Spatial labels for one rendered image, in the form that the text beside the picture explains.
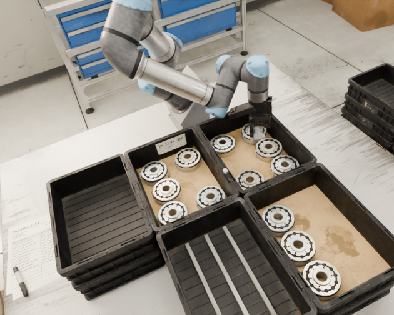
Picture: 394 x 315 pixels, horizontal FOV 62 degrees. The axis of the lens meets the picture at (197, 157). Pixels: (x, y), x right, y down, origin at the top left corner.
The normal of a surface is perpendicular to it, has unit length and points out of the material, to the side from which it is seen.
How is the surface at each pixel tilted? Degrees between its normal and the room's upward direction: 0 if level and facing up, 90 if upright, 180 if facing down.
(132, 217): 0
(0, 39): 90
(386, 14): 91
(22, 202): 0
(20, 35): 90
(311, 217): 0
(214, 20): 90
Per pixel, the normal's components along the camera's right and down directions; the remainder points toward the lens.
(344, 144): -0.13, -0.68
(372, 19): 0.21, 0.70
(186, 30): 0.42, 0.62
